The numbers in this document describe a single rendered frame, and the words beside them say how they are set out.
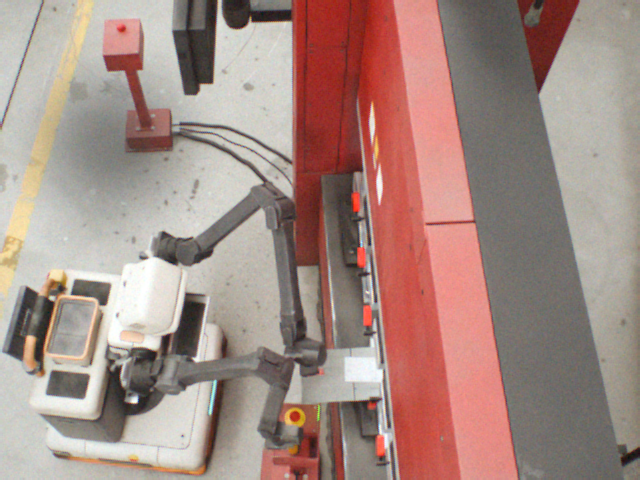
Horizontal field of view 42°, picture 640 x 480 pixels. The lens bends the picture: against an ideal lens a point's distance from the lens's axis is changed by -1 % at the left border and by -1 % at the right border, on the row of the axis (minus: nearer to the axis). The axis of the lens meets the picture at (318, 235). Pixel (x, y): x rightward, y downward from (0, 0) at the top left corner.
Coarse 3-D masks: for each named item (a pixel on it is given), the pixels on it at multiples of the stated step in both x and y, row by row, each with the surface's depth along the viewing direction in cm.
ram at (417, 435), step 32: (384, 32) 212; (384, 64) 215; (384, 96) 218; (384, 128) 221; (384, 160) 224; (384, 192) 227; (384, 224) 231; (384, 256) 234; (384, 288) 238; (416, 288) 183; (384, 320) 241; (416, 320) 185; (384, 352) 246; (416, 352) 188; (416, 384) 190; (416, 416) 192; (416, 448) 194
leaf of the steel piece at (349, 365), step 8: (344, 360) 280; (352, 360) 282; (360, 360) 282; (368, 360) 282; (344, 368) 279; (352, 368) 281; (360, 368) 281; (368, 368) 281; (344, 376) 277; (352, 376) 280; (360, 376) 280; (368, 376) 280
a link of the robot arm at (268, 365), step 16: (256, 352) 234; (272, 352) 234; (192, 368) 246; (208, 368) 242; (224, 368) 238; (240, 368) 235; (256, 368) 230; (272, 368) 232; (288, 368) 235; (160, 384) 250; (176, 384) 247; (192, 384) 250; (272, 384) 234; (288, 384) 234
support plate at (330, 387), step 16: (336, 352) 283; (352, 352) 284; (368, 352) 284; (336, 368) 281; (304, 384) 278; (320, 384) 278; (336, 384) 278; (368, 384) 279; (304, 400) 276; (320, 400) 276; (336, 400) 276; (352, 400) 277
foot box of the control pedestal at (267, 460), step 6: (264, 450) 366; (270, 450) 366; (264, 456) 365; (270, 456) 365; (318, 456) 355; (264, 462) 364; (270, 462) 364; (318, 462) 354; (264, 468) 363; (270, 468) 363; (276, 468) 352; (282, 468) 352; (312, 468) 352; (318, 468) 353; (264, 474) 361; (270, 474) 361; (276, 474) 351; (282, 474) 351; (312, 474) 351
